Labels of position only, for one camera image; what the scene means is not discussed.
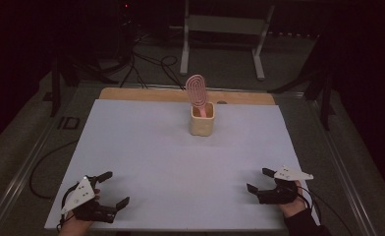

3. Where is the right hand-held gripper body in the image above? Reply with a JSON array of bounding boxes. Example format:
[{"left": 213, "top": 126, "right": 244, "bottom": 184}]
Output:
[{"left": 256, "top": 165, "right": 314, "bottom": 206}]

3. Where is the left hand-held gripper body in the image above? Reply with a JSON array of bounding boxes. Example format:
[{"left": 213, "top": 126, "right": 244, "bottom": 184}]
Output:
[{"left": 60, "top": 176, "right": 118, "bottom": 224}]

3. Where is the cream square ceramic cup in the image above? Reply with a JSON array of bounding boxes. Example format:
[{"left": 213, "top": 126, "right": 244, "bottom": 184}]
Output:
[{"left": 190, "top": 101, "right": 216, "bottom": 138}]

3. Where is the pink hairbrush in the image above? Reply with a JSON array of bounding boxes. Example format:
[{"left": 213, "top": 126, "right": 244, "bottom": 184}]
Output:
[{"left": 185, "top": 74, "right": 208, "bottom": 118}]

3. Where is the person's left hand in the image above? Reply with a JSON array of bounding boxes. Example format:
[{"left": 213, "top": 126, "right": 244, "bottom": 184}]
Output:
[{"left": 58, "top": 211, "right": 96, "bottom": 236}]

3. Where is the dark stand with long legs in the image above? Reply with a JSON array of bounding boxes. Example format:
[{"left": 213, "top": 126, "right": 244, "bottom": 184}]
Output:
[{"left": 268, "top": 33, "right": 336, "bottom": 132}]

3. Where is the dark stand with short legs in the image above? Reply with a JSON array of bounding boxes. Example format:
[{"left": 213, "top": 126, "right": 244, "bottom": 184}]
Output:
[{"left": 49, "top": 53, "right": 82, "bottom": 118}]

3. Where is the grey metal stand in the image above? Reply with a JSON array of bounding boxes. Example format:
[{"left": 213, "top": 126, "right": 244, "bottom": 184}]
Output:
[{"left": 179, "top": 0, "right": 276, "bottom": 82}]

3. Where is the left hand-held gripper cable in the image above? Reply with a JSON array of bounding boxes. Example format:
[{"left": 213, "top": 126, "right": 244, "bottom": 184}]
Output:
[{"left": 58, "top": 183, "right": 81, "bottom": 232}]

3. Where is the hand-held gripper cable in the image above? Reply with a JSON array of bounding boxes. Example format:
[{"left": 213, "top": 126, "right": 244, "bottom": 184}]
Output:
[
  {"left": 58, "top": 183, "right": 81, "bottom": 232},
  {"left": 297, "top": 186, "right": 354, "bottom": 236}
]

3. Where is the right hand-held gripper cable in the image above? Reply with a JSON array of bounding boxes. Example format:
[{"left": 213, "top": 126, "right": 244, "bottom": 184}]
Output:
[{"left": 297, "top": 186, "right": 354, "bottom": 236}]

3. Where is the long black floor cable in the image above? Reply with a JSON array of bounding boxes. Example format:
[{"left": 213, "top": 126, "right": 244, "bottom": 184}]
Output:
[{"left": 28, "top": 140, "right": 80, "bottom": 201}]

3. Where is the aluminium floor rail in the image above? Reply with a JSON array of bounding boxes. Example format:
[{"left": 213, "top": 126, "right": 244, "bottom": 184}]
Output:
[
  {"left": 309, "top": 97, "right": 380, "bottom": 236},
  {"left": 0, "top": 114, "right": 69, "bottom": 236}
]

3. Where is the black rectangular floor frame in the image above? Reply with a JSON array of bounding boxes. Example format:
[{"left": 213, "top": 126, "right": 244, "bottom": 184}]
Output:
[{"left": 57, "top": 116, "right": 82, "bottom": 130}]

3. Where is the straight black floor cable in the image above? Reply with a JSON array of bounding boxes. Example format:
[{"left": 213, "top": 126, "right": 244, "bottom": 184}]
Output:
[{"left": 119, "top": 32, "right": 149, "bottom": 90}]

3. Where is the looped black floor cable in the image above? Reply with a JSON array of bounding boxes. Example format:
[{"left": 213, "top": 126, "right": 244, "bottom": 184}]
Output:
[{"left": 160, "top": 54, "right": 186, "bottom": 91}]

